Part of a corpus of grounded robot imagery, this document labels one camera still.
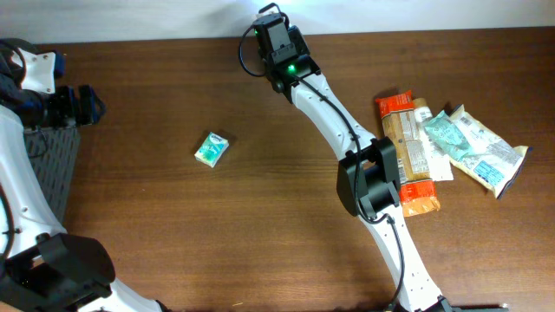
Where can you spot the teal wet wipes pack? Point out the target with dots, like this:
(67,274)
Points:
(450,139)

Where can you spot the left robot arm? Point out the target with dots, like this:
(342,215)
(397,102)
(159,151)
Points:
(44,268)

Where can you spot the cream snack bag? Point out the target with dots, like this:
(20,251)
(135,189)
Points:
(484,155)

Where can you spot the white bamboo print tube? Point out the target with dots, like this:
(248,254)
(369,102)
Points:
(438,162)

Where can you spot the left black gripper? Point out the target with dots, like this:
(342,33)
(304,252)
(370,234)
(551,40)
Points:
(87,105)

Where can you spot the teal tissue pack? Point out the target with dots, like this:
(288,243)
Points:
(211,150)

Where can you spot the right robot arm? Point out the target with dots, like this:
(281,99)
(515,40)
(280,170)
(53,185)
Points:
(368,182)

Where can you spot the orange spaghetti packet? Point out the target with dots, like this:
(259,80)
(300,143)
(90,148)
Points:
(417,193)

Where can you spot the grey plastic mesh basket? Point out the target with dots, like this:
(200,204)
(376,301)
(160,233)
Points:
(53,155)

